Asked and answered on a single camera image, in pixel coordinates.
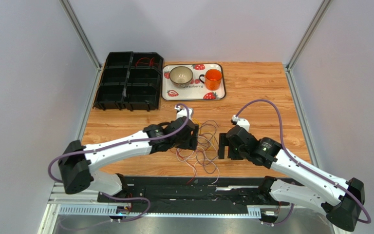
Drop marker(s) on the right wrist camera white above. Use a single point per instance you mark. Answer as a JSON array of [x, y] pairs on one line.
[[242, 122]]

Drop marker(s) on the black compartment bin organizer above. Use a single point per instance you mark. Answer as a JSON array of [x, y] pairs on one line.
[[131, 81]]

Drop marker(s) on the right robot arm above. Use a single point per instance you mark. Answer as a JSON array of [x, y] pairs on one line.
[[338, 199]]

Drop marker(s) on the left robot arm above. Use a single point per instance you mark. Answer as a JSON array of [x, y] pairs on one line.
[[80, 166]]

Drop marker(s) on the orange mug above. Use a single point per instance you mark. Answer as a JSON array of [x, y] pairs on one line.
[[211, 79]]

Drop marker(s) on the strawberry pattern tray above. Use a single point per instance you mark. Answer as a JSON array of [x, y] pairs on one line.
[[196, 90]]

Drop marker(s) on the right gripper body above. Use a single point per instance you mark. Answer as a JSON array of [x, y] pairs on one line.
[[223, 146]]

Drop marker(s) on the beige ceramic bowl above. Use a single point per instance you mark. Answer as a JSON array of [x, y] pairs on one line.
[[181, 76]]

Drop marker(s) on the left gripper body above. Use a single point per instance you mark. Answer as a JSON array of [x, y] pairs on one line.
[[189, 143]]

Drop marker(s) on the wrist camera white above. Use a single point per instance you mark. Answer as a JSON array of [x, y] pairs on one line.
[[242, 122], [183, 111]]

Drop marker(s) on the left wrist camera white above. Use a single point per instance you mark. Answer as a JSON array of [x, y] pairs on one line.
[[183, 111]]

